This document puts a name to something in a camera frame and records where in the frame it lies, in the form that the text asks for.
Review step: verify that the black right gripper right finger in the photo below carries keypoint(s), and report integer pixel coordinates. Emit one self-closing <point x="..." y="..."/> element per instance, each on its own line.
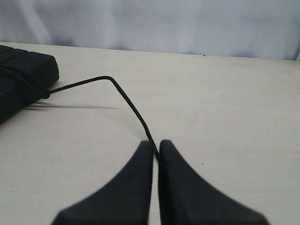
<point x="185" y="198"/>

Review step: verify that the black plastic carrying case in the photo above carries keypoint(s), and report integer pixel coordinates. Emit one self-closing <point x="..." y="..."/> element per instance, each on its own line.
<point x="25" y="78"/>

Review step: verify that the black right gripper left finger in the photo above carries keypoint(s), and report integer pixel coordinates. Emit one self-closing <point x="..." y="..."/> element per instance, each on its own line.
<point x="124" y="200"/>

